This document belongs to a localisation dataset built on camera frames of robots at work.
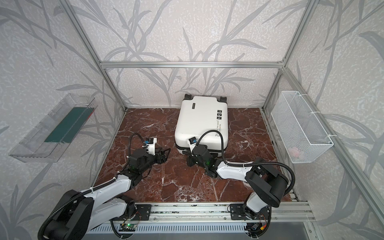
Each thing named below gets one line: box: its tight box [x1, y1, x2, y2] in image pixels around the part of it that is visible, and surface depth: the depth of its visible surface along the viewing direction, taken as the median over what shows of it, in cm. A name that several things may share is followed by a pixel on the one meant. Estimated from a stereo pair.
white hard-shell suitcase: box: [174, 94, 229, 156], surface depth 88 cm
